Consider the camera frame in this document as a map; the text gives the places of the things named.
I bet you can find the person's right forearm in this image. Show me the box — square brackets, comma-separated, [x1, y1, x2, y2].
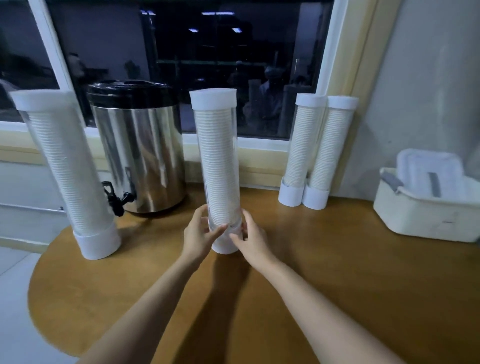
[262, 258, 406, 364]

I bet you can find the person's left hand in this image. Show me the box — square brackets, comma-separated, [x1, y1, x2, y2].
[182, 204, 228, 267]

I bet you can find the white framed window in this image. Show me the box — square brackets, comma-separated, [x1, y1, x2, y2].
[0, 0, 402, 189]

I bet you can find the translucent plastic box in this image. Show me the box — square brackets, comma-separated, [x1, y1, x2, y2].
[372, 166, 480, 243]

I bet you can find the stainless steel water dispenser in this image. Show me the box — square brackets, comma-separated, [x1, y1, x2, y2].
[84, 80, 189, 217]

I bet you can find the nested stack of paper cups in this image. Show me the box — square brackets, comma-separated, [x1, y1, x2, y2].
[26, 112, 114, 235]
[283, 107, 325, 189]
[195, 110, 243, 230]
[309, 108, 355, 192]

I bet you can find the white plastic lid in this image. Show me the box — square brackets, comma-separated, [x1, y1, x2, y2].
[395, 148, 466, 200]

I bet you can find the person's right hand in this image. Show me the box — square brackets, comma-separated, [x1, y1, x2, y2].
[228, 210, 279, 273]

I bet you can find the person's left forearm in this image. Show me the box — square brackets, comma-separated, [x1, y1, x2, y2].
[78, 255, 204, 364]

